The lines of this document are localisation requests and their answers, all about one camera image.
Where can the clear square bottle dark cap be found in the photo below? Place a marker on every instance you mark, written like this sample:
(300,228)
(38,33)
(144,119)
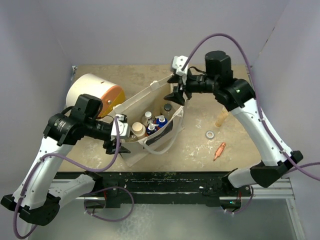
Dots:
(167,111)

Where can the beige tube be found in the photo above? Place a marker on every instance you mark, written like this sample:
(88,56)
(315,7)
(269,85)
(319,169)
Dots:
(221,118)

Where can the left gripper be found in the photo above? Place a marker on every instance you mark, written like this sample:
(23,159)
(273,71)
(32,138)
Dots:
(108,144)

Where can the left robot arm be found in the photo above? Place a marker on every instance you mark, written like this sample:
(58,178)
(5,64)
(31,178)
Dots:
(35,201)

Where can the canvas tote bag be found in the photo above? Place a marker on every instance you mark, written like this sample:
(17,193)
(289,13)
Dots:
(150,99)

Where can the white bottle beige cap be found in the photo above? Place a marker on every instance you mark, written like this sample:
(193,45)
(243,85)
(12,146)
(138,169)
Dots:
(139,130)

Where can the small clear bottle white cap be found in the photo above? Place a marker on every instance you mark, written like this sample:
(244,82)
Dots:
(147,119)

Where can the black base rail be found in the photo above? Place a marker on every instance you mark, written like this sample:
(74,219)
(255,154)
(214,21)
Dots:
(167,188)

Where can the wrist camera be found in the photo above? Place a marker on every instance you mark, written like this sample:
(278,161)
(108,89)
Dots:
(120,127)
(177,65)

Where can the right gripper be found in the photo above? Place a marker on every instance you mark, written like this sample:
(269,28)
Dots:
(177,96)

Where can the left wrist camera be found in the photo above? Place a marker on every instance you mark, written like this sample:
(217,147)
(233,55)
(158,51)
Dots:
(120,127)

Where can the white round container orange lid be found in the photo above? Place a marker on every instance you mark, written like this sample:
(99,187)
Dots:
(110,93)

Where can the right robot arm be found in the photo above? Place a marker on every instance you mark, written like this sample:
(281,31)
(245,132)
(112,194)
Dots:
(239,98)

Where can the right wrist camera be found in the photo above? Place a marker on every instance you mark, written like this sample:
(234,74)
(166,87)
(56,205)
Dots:
(177,65)

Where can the orange bottle blue pump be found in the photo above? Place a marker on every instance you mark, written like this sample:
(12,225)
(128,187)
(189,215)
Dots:
(160,121)

